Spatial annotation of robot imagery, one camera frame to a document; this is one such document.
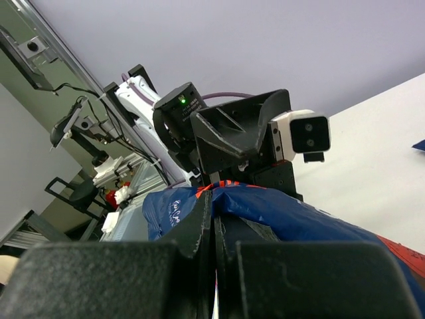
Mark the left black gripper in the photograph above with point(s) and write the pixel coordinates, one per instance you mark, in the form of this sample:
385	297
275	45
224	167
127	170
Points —
229	134

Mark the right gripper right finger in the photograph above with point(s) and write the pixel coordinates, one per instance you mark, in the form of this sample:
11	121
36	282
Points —
262	277

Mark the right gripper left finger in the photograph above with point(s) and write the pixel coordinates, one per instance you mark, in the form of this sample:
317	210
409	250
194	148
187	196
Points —
171	277

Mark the Burts chilli bag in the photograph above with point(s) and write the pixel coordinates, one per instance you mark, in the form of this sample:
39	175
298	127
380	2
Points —
289	218

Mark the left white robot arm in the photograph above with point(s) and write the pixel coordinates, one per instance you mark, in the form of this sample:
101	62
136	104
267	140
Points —
163	122

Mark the Burts green blue bag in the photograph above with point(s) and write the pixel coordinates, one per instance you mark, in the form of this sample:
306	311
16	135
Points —
420	146

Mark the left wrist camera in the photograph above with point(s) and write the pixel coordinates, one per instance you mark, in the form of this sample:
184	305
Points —
302	132

